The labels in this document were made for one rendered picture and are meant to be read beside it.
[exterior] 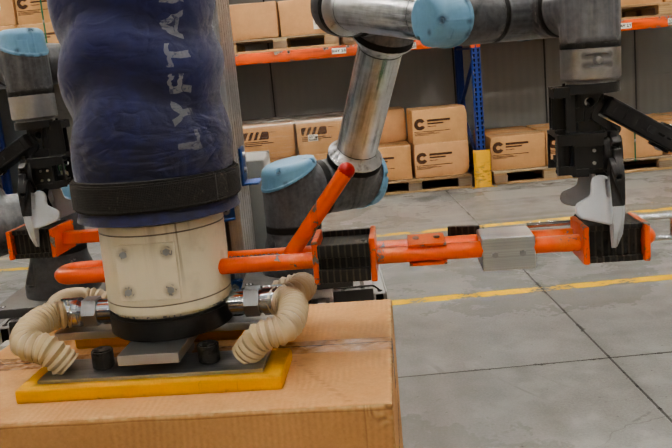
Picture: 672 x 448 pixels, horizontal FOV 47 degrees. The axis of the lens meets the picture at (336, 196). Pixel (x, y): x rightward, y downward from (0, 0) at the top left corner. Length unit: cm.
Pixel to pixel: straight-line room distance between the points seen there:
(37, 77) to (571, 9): 85
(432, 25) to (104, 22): 40
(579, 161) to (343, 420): 44
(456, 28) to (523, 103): 881
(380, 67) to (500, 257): 55
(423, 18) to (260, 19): 722
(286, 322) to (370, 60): 64
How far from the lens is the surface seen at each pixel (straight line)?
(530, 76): 983
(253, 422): 94
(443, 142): 834
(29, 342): 108
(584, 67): 103
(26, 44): 140
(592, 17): 103
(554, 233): 109
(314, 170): 159
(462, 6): 102
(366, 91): 150
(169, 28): 100
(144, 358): 103
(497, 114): 975
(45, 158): 139
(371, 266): 103
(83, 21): 101
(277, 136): 818
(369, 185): 163
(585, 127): 106
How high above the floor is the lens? 146
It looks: 10 degrees down
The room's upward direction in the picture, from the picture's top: 5 degrees counter-clockwise
